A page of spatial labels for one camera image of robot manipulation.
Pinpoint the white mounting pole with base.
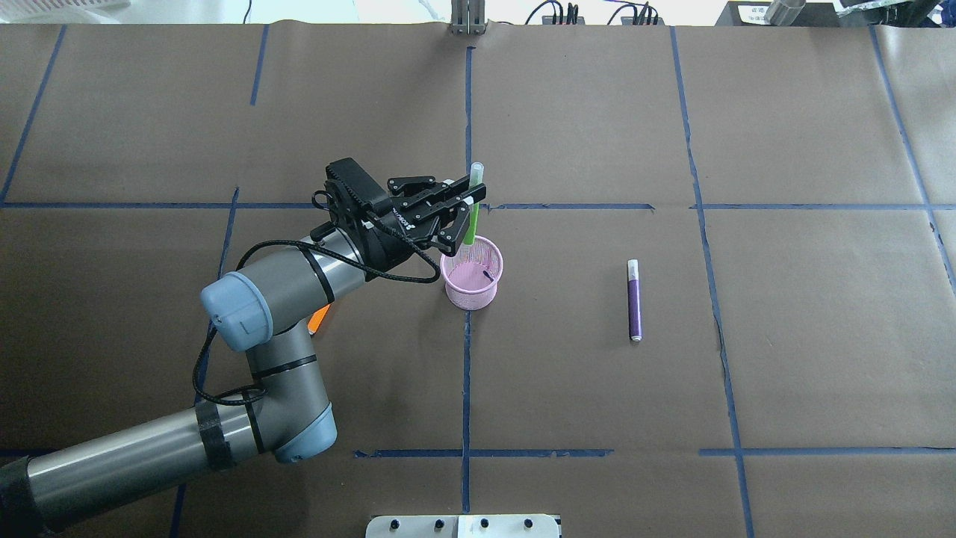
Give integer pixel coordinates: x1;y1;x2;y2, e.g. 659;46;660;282
364;513;563;537

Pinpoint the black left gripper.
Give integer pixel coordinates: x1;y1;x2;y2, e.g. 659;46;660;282
327;176;474;280

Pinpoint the pink mesh pen holder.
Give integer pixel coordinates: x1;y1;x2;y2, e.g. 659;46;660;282
439;235;504;311

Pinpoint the aluminium frame post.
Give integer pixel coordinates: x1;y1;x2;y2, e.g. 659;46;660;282
450;0;487;35

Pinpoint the orange highlighter pen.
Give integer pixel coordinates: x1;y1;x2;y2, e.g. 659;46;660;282
307;304;330;336

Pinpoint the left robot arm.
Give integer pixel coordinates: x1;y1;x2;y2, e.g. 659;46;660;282
2;159;485;537

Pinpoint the purple highlighter pen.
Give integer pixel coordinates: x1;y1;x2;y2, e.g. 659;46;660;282
626;259;643;341

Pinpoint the black left camera cable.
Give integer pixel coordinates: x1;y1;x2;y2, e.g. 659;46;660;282
192;191;443;408

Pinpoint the green highlighter pen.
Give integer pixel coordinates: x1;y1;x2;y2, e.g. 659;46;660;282
463;162;485;247

